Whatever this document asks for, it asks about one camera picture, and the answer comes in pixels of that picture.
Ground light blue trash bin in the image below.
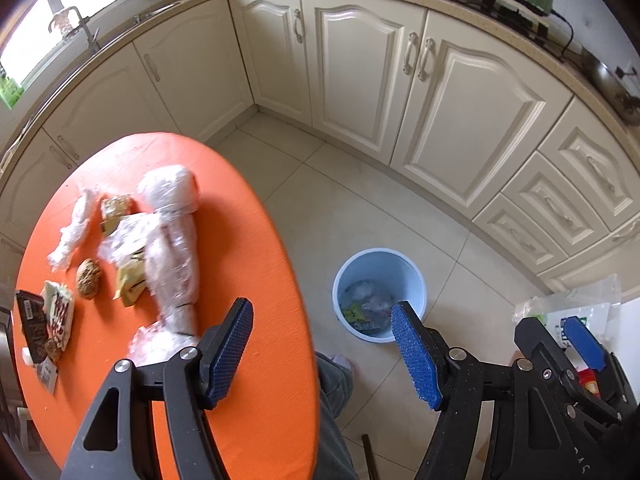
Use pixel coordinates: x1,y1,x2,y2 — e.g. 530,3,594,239
331,247,428,344

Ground cream kitchen cabinets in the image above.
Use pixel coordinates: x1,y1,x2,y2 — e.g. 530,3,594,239
1,0,639,299

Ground chrome kitchen faucet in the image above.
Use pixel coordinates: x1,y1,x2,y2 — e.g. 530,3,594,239
48,6,101,53

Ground white plastic bag on floor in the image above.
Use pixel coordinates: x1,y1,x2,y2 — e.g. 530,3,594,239
512,274,622,348

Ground orange round tablecloth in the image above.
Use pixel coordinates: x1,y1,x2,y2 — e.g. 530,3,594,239
17,132,319,479

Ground grey trouser leg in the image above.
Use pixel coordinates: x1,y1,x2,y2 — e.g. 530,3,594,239
314,352,358,479

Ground pale green red wrapper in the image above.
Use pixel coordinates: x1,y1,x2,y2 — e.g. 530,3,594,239
113,254,146,307

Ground long clear plastic wrap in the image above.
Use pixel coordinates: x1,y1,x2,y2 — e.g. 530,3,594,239
128,165,200,366

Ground round brown cookie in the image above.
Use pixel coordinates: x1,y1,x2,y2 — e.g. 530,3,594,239
76,258,102,299

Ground red white checkered wrapper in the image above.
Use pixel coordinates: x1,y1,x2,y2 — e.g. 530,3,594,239
42,281,75,351

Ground black snack wrapper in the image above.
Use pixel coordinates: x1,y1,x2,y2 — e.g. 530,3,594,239
15,289,49,364

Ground crumpled white plastic wrap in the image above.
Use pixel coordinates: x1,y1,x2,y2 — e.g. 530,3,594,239
48,188,98,272

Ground brown cookie piece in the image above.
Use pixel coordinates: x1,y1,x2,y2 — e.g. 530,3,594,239
100,194,134,221

